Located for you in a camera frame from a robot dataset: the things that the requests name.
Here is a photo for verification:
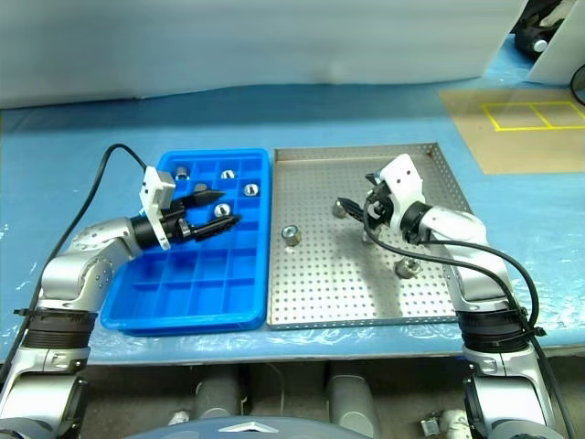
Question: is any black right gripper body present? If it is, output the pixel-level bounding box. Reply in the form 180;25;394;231
363;179;397;230

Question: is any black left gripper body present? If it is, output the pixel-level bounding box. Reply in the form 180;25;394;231
161;199;193;243

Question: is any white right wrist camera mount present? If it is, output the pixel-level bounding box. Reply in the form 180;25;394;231
378;154;427;230

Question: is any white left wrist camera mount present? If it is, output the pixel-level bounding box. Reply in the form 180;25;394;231
138;166;177;251

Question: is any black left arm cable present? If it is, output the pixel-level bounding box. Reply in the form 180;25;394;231
0;144;150;367

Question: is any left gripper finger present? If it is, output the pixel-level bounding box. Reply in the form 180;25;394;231
180;189;226;210
188;213;243;242

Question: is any metal nut lower right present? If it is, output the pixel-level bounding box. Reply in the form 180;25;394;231
394;257;420;280

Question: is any brown cardboard mat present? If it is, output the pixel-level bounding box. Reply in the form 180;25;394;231
438;88;585;176

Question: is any metal and white fitting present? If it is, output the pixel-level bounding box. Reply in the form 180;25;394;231
419;409;470;435

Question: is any blue compartment tray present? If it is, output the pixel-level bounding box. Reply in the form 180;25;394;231
99;146;271;338

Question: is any grey cylinder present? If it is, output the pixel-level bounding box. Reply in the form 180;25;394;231
195;372;243;420
326;374;381;434

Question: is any black device with white knob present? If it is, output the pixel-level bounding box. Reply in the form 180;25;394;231
510;0;564;60

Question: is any thin black cable loop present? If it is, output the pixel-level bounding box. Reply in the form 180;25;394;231
569;63;585;104

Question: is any perforated metal tray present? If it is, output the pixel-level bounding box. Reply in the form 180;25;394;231
265;142;477;332

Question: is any small white foam panel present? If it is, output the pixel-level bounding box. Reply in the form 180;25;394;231
528;0;585;84

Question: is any yellow tape grid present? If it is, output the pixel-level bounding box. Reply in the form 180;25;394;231
481;101;585;133

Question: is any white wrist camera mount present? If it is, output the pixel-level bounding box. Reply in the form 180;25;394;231
138;166;177;251
378;154;427;230

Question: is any large white backdrop board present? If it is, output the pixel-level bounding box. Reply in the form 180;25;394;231
0;0;531;111

